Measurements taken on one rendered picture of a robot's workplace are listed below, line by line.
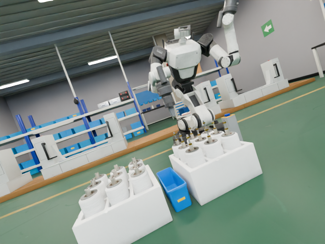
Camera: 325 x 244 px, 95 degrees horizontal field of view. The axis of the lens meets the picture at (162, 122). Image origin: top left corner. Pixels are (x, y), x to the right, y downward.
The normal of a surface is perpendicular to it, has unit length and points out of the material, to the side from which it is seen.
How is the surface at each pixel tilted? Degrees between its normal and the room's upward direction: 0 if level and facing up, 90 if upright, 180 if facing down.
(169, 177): 88
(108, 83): 90
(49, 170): 90
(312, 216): 0
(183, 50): 83
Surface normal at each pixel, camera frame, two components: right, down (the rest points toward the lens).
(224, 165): 0.22, -0.01
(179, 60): 0.22, 0.62
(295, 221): -0.33, -0.94
